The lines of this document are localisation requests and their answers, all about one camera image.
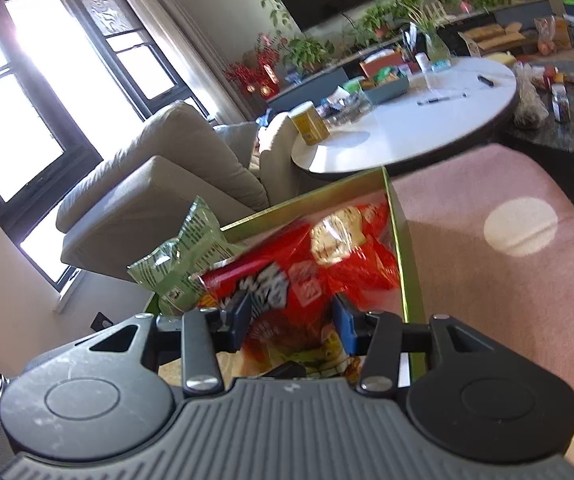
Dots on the black wall socket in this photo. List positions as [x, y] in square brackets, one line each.
[101, 321]

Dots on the bag of oranges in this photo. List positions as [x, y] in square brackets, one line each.
[547, 35]

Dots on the orange tissue box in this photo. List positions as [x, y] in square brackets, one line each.
[379, 60]

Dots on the yellow can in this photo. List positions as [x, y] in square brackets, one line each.
[309, 125]

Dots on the red flower decoration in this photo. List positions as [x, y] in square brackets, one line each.
[257, 72]

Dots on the pale curtain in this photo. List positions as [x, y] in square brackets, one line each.
[167, 35]

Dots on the glass vase with grass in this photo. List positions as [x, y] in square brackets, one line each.
[434, 42]

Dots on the glass spice jar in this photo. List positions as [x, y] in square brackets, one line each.
[561, 105]

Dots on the dark marble table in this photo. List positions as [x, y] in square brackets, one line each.
[557, 130]

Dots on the large red snack packet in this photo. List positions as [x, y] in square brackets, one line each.
[267, 270]

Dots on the blue basket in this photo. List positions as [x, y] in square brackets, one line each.
[384, 87]

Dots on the beige sofa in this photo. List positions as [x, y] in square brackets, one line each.
[167, 180]

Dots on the black marker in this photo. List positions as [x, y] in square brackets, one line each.
[484, 80]

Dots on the grey television cabinet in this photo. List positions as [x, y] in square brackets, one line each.
[317, 85]

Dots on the green cardboard box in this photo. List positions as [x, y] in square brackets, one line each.
[409, 305]

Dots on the clear plastic bag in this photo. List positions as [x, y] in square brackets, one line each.
[529, 100]

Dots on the green bowl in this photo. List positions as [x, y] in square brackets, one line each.
[352, 86]

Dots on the dark framed window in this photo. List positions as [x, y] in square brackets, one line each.
[27, 90]

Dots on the open cardboard box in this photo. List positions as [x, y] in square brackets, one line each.
[492, 37]

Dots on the pile of dark wrappers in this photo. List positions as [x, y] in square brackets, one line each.
[344, 110]

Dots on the white round table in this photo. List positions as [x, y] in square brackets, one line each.
[407, 130]

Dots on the green snack packet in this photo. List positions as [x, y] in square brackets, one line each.
[187, 255]

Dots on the black pen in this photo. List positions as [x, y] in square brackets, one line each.
[442, 99]

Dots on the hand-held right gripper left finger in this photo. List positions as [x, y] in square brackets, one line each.
[242, 320]

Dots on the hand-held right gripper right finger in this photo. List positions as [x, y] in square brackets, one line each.
[343, 325]

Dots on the small white bottle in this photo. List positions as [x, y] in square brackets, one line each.
[422, 61]

